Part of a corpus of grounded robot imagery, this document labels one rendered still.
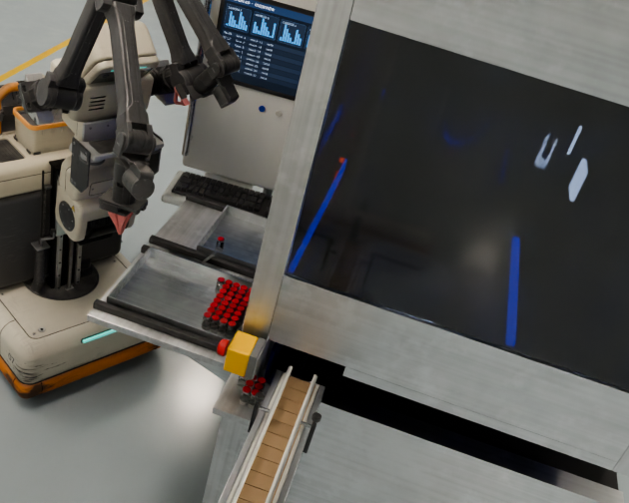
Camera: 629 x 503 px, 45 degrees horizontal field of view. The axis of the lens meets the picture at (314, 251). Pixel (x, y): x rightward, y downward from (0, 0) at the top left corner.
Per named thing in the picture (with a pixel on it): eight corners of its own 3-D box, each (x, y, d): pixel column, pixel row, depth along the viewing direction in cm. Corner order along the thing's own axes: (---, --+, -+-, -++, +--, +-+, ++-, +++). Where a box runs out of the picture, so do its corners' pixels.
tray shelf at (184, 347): (326, 245, 250) (327, 240, 249) (263, 383, 192) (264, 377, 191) (190, 198, 254) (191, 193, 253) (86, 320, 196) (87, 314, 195)
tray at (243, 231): (324, 247, 245) (326, 238, 243) (304, 291, 223) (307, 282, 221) (225, 214, 248) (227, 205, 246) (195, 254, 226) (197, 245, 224)
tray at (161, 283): (259, 294, 217) (262, 284, 215) (228, 350, 196) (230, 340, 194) (149, 255, 220) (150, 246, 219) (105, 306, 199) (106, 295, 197)
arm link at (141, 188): (152, 134, 183) (119, 129, 177) (173, 156, 175) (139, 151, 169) (138, 178, 187) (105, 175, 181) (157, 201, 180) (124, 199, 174)
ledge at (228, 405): (283, 396, 190) (285, 390, 189) (268, 433, 179) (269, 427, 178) (230, 377, 191) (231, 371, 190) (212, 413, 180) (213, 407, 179)
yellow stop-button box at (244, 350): (261, 361, 184) (266, 339, 180) (251, 380, 178) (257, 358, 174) (231, 350, 184) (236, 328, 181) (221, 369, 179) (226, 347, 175)
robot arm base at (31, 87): (56, 79, 225) (16, 83, 217) (68, 73, 219) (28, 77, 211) (64, 108, 226) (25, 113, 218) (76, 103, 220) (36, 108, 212)
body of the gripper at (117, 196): (136, 217, 184) (139, 190, 180) (97, 205, 185) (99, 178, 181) (148, 206, 189) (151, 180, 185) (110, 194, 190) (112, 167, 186)
